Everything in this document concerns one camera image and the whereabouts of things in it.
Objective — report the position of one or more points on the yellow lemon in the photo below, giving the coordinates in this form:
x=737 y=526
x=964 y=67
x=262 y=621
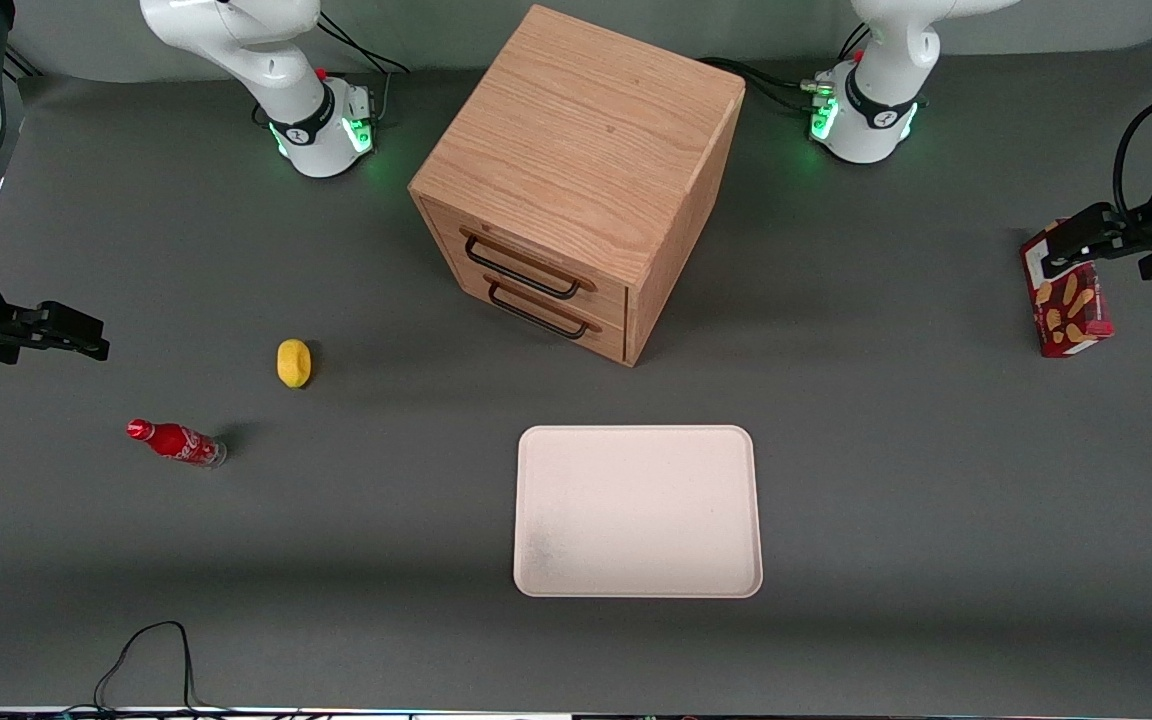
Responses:
x=294 y=363

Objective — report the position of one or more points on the wooden drawer cabinet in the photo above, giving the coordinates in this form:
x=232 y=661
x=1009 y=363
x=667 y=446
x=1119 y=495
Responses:
x=586 y=130

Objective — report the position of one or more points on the wooden drawer front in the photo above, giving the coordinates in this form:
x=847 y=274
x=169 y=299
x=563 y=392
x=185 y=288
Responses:
x=586 y=295
x=606 y=338

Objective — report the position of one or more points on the red cola bottle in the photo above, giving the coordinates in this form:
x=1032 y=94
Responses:
x=176 y=442

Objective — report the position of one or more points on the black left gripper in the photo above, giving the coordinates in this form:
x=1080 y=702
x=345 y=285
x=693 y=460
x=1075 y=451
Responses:
x=1148 y=238

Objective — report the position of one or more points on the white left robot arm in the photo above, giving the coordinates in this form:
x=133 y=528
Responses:
x=871 y=110

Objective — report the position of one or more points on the red cookie box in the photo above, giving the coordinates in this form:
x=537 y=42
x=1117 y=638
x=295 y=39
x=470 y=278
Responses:
x=1071 y=310

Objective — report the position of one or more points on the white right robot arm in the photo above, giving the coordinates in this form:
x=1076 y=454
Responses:
x=276 y=60

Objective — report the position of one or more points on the white rectangular tray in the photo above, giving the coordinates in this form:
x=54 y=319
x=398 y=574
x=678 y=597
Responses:
x=636 y=510

